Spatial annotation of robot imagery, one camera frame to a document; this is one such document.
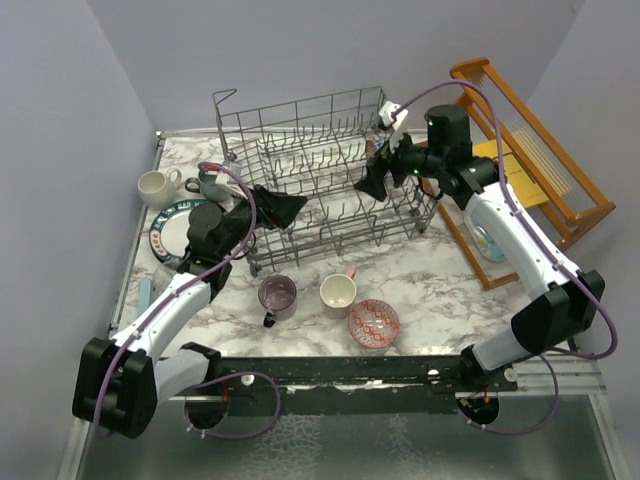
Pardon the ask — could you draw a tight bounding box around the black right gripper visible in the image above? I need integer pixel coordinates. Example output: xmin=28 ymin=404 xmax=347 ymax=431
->
xmin=353 ymin=123 xmax=443 ymax=202

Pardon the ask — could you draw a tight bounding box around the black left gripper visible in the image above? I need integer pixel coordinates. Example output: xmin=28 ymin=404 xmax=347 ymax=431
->
xmin=217 ymin=182 xmax=308 ymax=258

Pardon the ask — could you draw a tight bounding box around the red patterned bowl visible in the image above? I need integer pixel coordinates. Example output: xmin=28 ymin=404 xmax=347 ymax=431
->
xmin=365 ymin=140 xmax=380 ymax=161
xmin=347 ymin=299 xmax=401 ymax=349

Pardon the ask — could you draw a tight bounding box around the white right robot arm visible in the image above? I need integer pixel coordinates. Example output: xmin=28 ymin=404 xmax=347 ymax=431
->
xmin=354 ymin=101 xmax=605 ymax=391

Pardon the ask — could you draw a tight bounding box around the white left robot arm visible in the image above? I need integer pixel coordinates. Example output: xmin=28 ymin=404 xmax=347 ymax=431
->
xmin=72 ymin=185 xmax=307 ymax=439

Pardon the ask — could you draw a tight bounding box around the blue patterned clear dish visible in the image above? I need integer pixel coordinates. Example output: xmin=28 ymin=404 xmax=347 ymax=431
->
xmin=463 ymin=212 xmax=506 ymax=263

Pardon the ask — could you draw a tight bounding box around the wooden dish drying rack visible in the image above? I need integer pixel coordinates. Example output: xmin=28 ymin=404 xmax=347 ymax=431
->
xmin=438 ymin=57 xmax=616 ymax=290

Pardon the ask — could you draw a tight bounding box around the dark green mug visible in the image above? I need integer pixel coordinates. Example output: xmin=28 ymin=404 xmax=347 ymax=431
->
xmin=184 ymin=170 xmax=231 ymax=203

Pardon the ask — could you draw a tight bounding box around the round plate dark lettered rim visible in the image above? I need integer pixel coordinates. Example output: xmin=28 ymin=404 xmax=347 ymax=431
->
xmin=149 ymin=199 xmax=204 ymax=263

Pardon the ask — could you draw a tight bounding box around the cream mug at left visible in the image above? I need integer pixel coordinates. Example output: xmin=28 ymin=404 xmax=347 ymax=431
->
xmin=137 ymin=169 xmax=182 ymax=210

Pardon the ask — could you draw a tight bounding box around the clear drinking glass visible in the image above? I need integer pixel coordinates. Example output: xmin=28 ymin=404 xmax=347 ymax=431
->
xmin=151 ymin=262 xmax=178 ymax=294

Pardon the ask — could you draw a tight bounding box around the grey wire dish rack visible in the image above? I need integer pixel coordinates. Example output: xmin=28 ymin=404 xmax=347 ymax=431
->
xmin=212 ymin=86 xmax=438 ymax=276

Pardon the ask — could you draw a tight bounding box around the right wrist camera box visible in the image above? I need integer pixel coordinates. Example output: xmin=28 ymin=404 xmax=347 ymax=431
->
xmin=378 ymin=100 xmax=409 ymax=153

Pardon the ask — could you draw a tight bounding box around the purple mug black handle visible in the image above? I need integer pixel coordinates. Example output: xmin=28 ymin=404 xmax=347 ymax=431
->
xmin=258 ymin=275 xmax=297 ymax=328

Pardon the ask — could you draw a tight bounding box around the cream mug pink handle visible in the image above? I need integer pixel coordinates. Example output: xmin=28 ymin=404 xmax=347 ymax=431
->
xmin=319 ymin=268 xmax=357 ymax=319

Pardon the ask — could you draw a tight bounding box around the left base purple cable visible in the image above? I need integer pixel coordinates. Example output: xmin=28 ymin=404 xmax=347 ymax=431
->
xmin=182 ymin=372 xmax=283 ymax=441

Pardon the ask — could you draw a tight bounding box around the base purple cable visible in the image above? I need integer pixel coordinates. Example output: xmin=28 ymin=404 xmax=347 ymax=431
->
xmin=457 ymin=352 xmax=561 ymax=436
xmin=182 ymin=372 xmax=283 ymax=441

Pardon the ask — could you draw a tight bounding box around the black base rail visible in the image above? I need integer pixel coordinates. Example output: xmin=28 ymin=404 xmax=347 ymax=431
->
xmin=182 ymin=354 xmax=517 ymax=416

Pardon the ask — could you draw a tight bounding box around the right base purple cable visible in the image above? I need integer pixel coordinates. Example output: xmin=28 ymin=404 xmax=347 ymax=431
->
xmin=457 ymin=352 xmax=561 ymax=436

